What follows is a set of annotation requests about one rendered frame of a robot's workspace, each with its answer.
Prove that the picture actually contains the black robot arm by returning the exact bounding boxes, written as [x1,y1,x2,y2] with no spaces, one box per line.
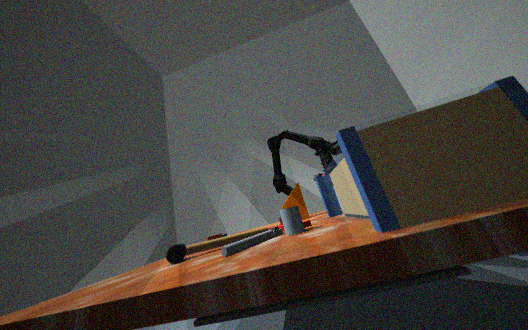
[267,130,340,196]

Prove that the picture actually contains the grey metal rod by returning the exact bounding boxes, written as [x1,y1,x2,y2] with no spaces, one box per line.
[221,226,283,257]

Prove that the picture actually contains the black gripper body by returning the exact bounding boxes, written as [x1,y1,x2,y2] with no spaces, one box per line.
[314,157,333,181]

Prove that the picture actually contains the grey cylinder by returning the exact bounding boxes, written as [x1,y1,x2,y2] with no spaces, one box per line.
[280,205,305,235]

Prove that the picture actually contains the clear-panelled guard cubby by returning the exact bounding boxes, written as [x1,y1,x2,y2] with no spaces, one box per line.
[316,76,528,233]

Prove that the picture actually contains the red flat bar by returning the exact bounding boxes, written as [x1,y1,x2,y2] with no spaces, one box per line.
[278,220,311,231]

